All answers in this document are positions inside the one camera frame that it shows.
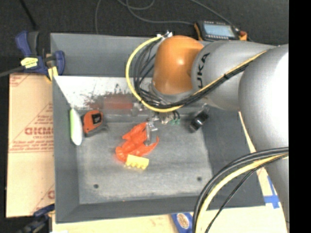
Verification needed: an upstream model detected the yellow toothed plastic block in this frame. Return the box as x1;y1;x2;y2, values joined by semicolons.
124;154;150;171

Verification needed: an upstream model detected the black cylinder on white bracket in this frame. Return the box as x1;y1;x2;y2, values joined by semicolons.
189;105;210;133

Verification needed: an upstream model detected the orange and black tape measure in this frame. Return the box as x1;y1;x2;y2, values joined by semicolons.
81;109;109;137

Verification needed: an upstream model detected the orange toy lobster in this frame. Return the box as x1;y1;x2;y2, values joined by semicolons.
115;121;160;164

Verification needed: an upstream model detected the brown cardboard board, red print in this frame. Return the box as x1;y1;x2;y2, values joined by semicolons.
5;72;56;218

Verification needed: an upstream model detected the grey metal bin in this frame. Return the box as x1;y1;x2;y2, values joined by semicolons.
50;32;266;223

